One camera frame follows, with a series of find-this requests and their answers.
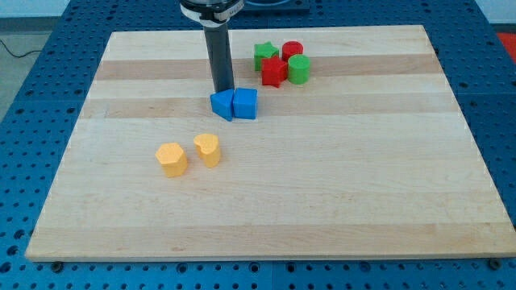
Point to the green cylinder block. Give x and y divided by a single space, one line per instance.
299 69

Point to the red cylinder block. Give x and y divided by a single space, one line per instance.
291 48

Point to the black and white wrist flange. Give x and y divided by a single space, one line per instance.
210 13

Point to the light wooden board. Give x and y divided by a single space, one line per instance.
371 158

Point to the blue cube block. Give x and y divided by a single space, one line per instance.
245 103

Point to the green star block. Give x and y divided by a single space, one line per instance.
263 51

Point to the red star block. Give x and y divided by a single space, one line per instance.
273 71

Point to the yellow heart block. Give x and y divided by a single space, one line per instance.
208 149

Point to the blue triangle block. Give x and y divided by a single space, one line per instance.
222 104

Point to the yellow hexagon block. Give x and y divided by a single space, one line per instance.
172 159

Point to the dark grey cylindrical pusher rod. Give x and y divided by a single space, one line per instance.
219 52

